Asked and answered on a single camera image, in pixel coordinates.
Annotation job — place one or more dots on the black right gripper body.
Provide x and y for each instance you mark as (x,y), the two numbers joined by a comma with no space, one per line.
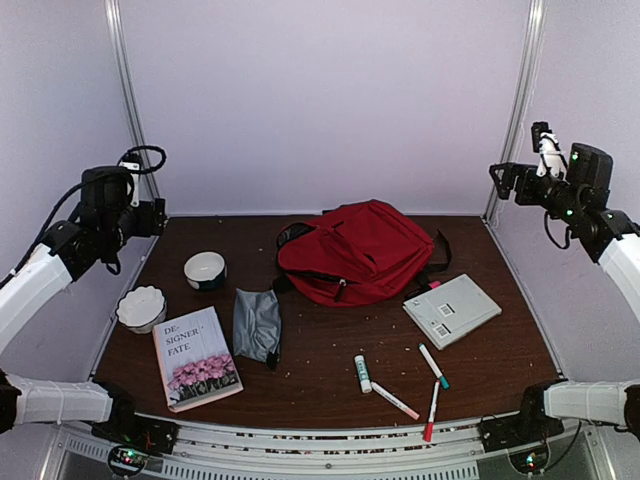
(526,194)

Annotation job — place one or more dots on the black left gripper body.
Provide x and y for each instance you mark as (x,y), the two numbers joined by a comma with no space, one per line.
(150,222)

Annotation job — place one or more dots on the grey shrink-wrapped book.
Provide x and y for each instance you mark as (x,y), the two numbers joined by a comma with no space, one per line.
(452,310)

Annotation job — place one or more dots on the red backpack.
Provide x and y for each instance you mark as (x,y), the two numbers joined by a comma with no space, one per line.
(357,255)

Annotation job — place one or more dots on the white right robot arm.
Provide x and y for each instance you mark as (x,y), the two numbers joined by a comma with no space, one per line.
(574,188)

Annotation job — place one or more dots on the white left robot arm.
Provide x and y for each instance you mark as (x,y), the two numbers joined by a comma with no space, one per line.
(90,223)

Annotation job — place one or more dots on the round white bowl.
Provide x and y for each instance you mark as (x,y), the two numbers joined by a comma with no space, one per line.
(206,271)

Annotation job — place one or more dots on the scalloped white bowl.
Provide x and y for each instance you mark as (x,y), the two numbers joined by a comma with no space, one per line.
(140,310)

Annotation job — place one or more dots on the grey pencil pouch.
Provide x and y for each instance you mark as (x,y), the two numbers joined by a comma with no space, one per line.
(257,327)

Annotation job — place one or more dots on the flower cover book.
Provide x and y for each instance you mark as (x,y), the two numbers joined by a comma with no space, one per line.
(195,362)

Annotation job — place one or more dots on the teal capped white marker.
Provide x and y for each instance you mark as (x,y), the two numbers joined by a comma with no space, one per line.
(433,366)

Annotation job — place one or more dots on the pink capped white marker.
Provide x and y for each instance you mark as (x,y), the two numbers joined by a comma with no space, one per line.
(393,400)

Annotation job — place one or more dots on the white glue stick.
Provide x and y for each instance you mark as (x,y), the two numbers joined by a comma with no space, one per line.
(363,374)

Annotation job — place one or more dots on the red capped white marker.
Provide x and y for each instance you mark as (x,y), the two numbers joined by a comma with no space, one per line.
(429,427)

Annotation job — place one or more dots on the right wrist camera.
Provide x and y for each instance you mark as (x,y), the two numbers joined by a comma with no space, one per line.
(552,160)

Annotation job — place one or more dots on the right aluminium frame post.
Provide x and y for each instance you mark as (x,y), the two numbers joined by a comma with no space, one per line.
(526,81)

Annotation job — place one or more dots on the aluminium frame post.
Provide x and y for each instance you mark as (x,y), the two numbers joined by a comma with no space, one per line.
(148,184)
(526,81)

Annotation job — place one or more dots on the left aluminium frame post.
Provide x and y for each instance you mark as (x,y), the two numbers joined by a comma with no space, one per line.
(148,184)

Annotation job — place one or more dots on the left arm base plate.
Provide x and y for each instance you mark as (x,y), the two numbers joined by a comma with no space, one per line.
(142,433)

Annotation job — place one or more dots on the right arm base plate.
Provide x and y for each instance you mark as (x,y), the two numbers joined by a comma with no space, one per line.
(498,433)

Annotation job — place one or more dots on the front aluminium rail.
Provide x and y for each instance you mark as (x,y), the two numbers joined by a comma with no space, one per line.
(214,451)

